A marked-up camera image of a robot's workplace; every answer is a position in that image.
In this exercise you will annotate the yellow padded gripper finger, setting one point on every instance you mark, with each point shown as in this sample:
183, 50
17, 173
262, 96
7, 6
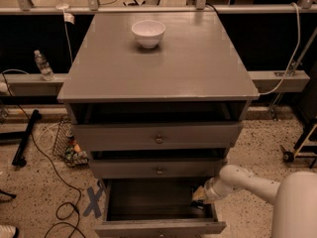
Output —
199, 194

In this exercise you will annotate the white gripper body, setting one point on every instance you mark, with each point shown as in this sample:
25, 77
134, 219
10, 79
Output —
211, 191

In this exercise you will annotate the blue rxbar snack bar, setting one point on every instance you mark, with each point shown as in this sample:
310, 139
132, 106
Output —
198, 208

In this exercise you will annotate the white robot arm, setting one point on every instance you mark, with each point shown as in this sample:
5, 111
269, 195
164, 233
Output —
294, 200

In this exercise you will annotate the grey bottom drawer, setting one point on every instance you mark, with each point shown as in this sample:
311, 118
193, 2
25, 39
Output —
155, 208

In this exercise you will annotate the grey drawer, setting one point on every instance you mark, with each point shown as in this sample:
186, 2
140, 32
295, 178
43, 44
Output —
157, 136
156, 168
155, 208

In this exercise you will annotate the grey top drawer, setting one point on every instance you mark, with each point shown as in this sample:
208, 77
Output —
157, 136

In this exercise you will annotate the grey middle drawer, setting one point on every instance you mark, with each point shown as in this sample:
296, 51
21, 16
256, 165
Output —
156, 168

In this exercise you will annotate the grey drawer cabinet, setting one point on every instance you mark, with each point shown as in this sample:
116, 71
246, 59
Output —
194, 75

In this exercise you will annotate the white ceramic bowl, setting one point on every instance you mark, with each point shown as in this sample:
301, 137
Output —
148, 33

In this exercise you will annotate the black metal stand leg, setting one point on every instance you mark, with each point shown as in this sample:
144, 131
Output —
19, 160

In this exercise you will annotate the white shoe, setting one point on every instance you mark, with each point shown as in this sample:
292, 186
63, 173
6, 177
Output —
8, 231

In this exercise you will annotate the clear plastic water bottle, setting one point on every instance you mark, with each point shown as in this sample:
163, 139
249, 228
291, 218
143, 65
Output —
43, 65

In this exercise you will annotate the wire basket with items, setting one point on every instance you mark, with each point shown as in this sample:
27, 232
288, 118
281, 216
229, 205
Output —
66, 148

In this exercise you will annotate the grey metal rail beam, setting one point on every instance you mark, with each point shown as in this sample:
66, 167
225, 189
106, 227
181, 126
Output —
31, 84

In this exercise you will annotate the white lamp with cord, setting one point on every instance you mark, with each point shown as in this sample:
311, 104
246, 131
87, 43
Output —
68, 19

